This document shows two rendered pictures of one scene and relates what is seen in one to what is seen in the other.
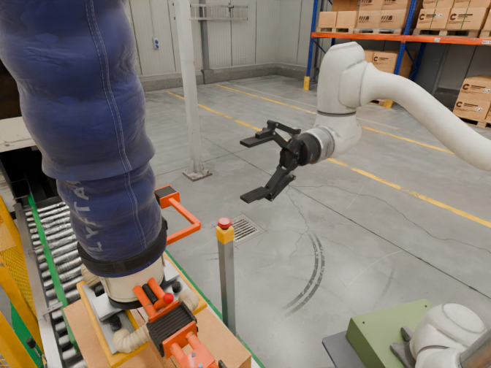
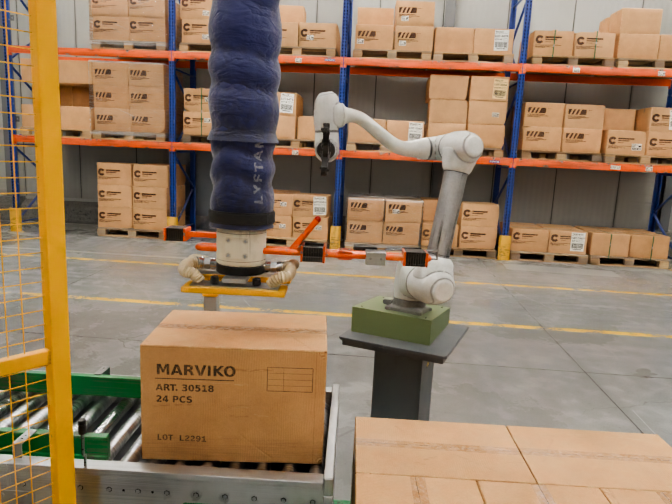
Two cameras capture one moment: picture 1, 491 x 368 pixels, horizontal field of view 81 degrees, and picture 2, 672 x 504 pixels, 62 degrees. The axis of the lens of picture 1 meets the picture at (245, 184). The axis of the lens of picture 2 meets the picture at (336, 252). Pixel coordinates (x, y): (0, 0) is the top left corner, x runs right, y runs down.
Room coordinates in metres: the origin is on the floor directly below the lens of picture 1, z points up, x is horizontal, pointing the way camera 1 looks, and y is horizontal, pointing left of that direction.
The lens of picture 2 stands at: (-0.88, 1.56, 1.58)
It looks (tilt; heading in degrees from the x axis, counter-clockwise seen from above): 10 degrees down; 311
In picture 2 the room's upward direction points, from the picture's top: 3 degrees clockwise
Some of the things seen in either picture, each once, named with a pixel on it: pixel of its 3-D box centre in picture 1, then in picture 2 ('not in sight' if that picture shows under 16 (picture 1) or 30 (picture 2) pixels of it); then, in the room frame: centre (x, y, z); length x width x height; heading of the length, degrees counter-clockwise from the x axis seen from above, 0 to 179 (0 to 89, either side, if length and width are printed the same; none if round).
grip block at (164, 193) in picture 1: (166, 196); (177, 233); (1.01, 0.33, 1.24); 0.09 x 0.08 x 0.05; 130
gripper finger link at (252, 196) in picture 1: (255, 194); not in sight; (0.57, -0.02, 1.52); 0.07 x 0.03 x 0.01; 131
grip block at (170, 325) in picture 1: (172, 327); (313, 252); (0.42, 0.17, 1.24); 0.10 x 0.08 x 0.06; 130
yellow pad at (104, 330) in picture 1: (107, 309); (235, 284); (0.55, 0.41, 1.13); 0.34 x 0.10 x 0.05; 40
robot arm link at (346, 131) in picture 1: (337, 132); (327, 146); (0.78, -0.26, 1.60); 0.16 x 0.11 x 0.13; 131
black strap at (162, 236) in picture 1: (125, 237); (242, 215); (0.61, 0.33, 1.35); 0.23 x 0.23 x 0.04
